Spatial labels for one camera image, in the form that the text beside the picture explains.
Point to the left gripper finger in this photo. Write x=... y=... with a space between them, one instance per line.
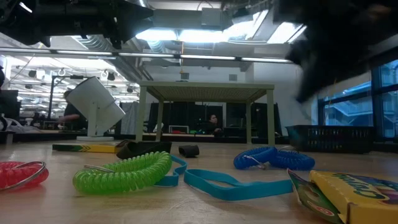
x=133 y=18

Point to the black slotted plastic basket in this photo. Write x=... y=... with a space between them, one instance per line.
x=326 y=137

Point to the large wide black band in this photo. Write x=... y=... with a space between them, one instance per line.
x=140 y=149

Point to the yellow Crayola crayon box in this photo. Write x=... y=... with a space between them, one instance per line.
x=357 y=199
x=93 y=148

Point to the small wide black band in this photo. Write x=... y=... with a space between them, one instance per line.
x=189 y=151

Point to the blue rubber band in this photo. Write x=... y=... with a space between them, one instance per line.
x=236 y=193
x=174 y=180

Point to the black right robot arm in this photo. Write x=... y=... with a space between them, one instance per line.
x=357 y=12

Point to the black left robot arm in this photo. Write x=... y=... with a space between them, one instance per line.
x=31 y=18

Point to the grey ceiling box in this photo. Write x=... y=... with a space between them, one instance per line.
x=211 y=17

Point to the long ceiling tube light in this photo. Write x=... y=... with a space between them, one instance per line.
x=205 y=57

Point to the black partition panels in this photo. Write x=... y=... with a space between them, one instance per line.
x=267 y=118

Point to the black metal stand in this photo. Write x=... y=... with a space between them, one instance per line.
x=50 y=99

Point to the person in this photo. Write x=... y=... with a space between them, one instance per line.
x=213 y=124
x=71 y=110

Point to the black monitor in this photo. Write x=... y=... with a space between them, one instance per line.
x=9 y=105

